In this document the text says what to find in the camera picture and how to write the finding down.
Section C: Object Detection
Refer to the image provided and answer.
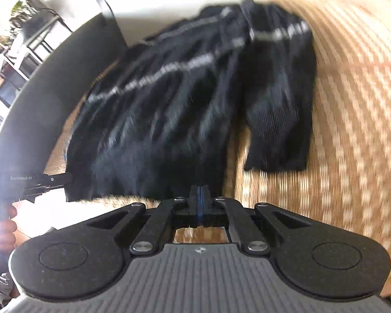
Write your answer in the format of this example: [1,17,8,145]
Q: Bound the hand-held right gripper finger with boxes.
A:
[83,185,200,256]
[199,185,314,255]

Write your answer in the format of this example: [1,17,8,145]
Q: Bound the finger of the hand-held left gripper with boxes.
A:
[15,185,67,205]
[41,173,74,189]

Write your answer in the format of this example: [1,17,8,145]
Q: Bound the black sweater with grey stripes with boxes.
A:
[64,0,317,203]

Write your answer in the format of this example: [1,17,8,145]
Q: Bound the person's left hand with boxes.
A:
[0,203,20,253]

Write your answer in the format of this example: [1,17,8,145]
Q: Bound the dark grey sofa armrest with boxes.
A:
[0,11,128,183]

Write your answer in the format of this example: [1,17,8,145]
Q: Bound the grey patterned cloth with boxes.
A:
[0,272,20,311]

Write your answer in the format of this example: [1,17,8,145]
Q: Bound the white metal rack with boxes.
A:
[0,16,73,83]

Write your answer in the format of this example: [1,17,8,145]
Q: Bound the woven straw mat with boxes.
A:
[47,0,391,300]

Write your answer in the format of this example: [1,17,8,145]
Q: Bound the green potted plant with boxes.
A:
[10,0,57,36]

